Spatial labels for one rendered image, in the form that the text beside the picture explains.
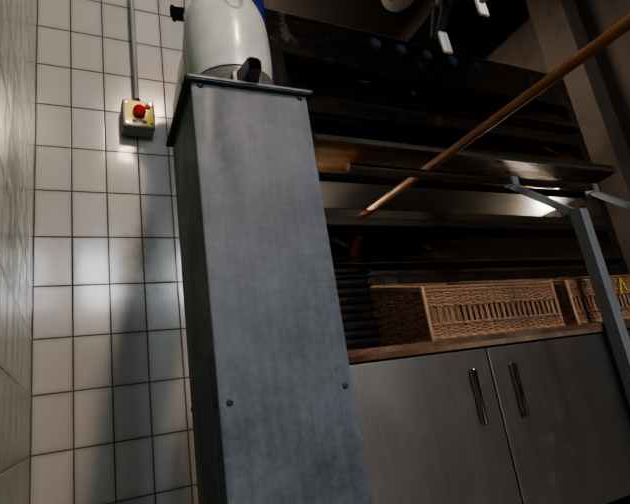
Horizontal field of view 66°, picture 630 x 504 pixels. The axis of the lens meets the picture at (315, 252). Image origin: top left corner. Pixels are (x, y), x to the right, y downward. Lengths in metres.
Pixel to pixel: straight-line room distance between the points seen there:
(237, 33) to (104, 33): 1.12
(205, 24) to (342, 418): 0.70
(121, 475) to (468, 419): 0.93
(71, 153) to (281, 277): 1.14
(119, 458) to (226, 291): 0.92
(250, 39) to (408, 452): 0.93
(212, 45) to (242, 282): 0.44
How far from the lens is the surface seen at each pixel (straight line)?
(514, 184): 2.00
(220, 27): 0.96
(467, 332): 1.44
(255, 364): 0.69
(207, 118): 0.81
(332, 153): 1.94
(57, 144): 1.77
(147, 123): 1.75
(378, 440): 1.17
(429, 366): 1.27
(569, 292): 1.79
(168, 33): 2.09
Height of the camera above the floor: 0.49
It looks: 16 degrees up
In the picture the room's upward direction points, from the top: 9 degrees counter-clockwise
